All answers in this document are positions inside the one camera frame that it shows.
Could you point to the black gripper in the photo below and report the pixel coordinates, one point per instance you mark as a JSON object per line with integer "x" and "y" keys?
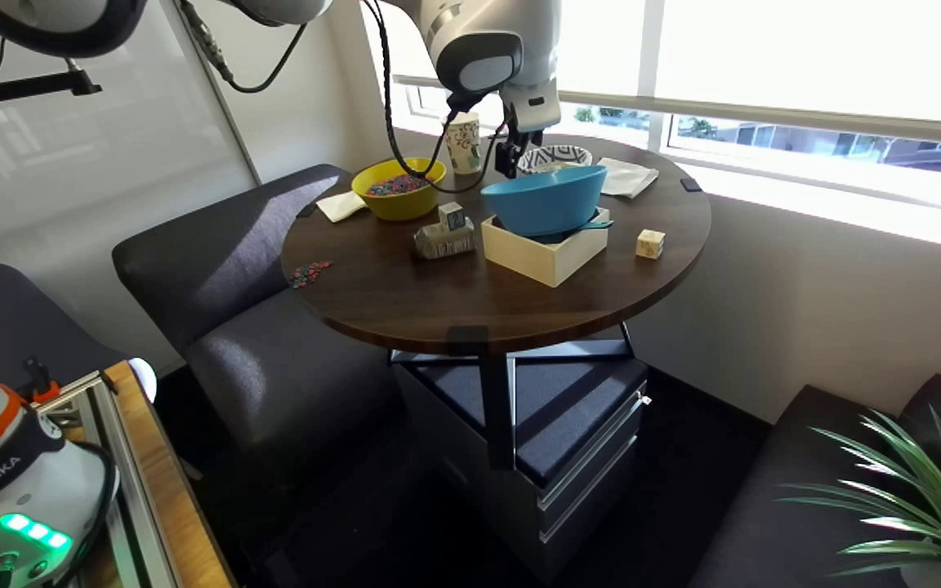
{"x": 522, "y": 134}

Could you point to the white patterned bowl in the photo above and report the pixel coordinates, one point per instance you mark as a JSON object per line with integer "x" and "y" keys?
{"x": 556, "y": 162}

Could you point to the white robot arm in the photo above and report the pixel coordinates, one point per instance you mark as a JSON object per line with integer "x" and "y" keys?
{"x": 492, "y": 33}

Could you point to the blue bowl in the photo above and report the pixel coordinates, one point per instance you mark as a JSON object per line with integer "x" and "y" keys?
{"x": 543, "y": 201}

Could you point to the colourful candy bowl filling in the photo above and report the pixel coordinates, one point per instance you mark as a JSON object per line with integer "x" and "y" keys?
{"x": 401, "y": 186}

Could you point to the yellow bowl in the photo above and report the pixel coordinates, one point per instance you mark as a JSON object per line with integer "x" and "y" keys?
{"x": 401, "y": 208}

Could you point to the printed paper cup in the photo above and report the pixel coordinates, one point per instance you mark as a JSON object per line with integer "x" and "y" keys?
{"x": 465, "y": 141}

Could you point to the white square box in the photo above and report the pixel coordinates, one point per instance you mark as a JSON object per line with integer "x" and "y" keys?
{"x": 539, "y": 261}

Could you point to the spice jar brown lid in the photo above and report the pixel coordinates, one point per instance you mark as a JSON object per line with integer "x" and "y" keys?
{"x": 443, "y": 239}

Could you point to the small wooden cube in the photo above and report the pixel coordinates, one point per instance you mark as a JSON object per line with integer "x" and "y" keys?
{"x": 650, "y": 241}

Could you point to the white paper napkin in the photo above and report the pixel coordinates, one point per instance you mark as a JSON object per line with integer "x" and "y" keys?
{"x": 341, "y": 208}

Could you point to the black table edge clip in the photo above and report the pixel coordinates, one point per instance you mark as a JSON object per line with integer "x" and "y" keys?
{"x": 690, "y": 183}

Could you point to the black table leg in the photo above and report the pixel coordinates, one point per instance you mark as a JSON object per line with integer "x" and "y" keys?
{"x": 499, "y": 401}

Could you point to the grey drawer cabinet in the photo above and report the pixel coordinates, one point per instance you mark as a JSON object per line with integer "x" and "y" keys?
{"x": 580, "y": 436}

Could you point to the grey upholstered chair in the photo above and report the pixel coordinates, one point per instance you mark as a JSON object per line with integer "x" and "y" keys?
{"x": 264, "y": 327}

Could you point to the white round knob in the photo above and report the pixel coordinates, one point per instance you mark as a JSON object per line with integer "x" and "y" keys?
{"x": 143, "y": 375}

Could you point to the dark sofa seat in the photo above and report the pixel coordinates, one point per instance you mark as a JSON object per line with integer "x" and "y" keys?
{"x": 777, "y": 509}

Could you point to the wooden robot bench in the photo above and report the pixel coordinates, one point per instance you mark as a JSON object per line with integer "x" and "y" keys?
{"x": 165, "y": 492}

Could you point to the black stand bar orange band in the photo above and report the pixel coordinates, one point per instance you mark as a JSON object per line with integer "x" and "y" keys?
{"x": 23, "y": 90}

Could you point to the green potted plant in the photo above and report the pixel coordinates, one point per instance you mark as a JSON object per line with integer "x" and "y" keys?
{"x": 928, "y": 501}

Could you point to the window with white frame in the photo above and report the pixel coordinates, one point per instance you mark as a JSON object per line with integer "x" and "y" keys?
{"x": 800, "y": 77}

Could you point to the aluminium profile frame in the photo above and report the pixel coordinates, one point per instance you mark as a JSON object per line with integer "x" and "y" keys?
{"x": 129, "y": 492}

